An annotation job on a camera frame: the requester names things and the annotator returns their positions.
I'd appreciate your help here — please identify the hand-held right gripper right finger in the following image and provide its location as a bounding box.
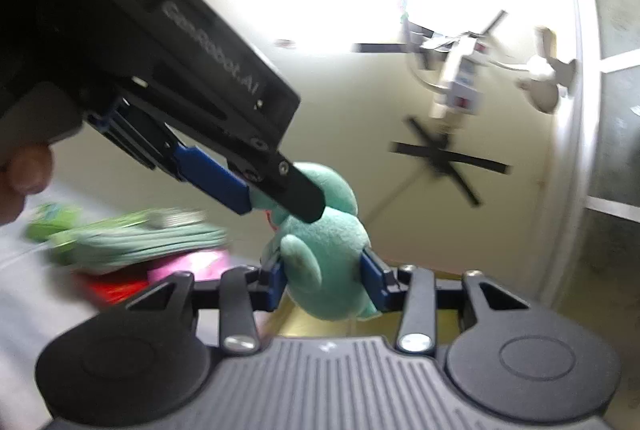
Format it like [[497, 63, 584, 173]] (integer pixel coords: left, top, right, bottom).
[[360, 248, 531, 355]]

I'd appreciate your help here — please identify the white door frame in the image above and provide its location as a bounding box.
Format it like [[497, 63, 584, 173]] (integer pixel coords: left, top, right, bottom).
[[537, 0, 610, 311]]

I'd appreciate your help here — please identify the black ceiling fan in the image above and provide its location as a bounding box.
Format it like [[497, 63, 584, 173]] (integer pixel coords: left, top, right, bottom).
[[389, 116, 512, 209]]

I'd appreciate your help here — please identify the red soft item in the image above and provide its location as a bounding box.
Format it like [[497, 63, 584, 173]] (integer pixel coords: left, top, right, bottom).
[[74, 267, 154, 311]]

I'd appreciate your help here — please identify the thin grey cord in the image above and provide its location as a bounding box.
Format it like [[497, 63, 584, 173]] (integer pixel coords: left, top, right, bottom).
[[359, 170, 428, 223]]

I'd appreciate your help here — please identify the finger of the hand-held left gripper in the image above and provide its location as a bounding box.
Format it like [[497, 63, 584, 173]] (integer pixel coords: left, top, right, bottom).
[[172, 145, 252, 216], [226, 151, 327, 225]]

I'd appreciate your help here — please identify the green plush toy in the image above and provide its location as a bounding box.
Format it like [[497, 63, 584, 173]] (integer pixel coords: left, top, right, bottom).
[[250, 162, 382, 322]]

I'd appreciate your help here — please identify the pale green packet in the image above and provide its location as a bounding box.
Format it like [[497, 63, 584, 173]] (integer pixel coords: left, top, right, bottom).
[[46, 208, 229, 271]]

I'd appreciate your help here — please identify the person's left hand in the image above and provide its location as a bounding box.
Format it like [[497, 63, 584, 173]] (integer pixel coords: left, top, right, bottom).
[[0, 144, 54, 227]]

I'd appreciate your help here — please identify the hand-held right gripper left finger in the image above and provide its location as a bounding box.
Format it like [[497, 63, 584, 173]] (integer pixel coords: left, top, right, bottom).
[[125, 254, 288, 357]]

